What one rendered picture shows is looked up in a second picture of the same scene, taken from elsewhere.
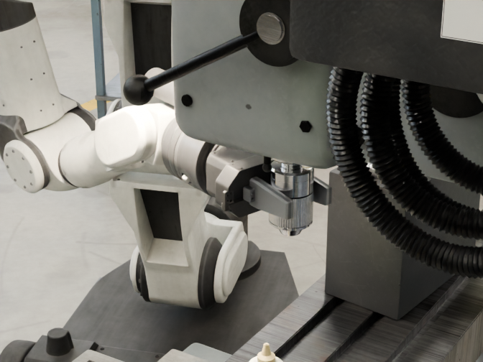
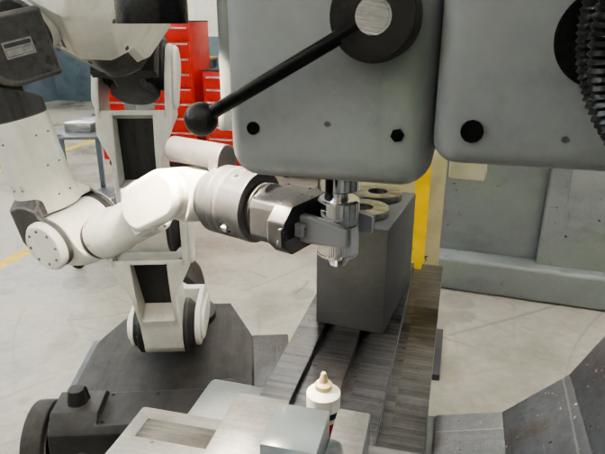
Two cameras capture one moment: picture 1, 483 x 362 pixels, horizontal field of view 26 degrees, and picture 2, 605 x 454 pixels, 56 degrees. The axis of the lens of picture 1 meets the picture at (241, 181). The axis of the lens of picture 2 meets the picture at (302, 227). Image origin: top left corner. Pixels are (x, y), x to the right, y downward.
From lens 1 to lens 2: 0.53 m
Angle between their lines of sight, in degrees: 16
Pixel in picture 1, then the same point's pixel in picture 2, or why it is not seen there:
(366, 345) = (370, 358)
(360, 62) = not seen: outside the picture
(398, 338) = (391, 349)
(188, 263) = (176, 318)
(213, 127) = (284, 153)
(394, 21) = not seen: outside the picture
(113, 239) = (92, 314)
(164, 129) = (194, 186)
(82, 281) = (74, 346)
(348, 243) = (336, 278)
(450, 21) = not seen: outside the picture
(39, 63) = (54, 150)
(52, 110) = (69, 194)
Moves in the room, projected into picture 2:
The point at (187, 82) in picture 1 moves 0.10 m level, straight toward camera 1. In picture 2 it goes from (253, 108) to (289, 127)
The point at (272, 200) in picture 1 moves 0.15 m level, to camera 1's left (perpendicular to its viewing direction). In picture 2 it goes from (329, 231) to (185, 247)
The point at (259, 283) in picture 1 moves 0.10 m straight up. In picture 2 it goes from (219, 326) to (217, 297)
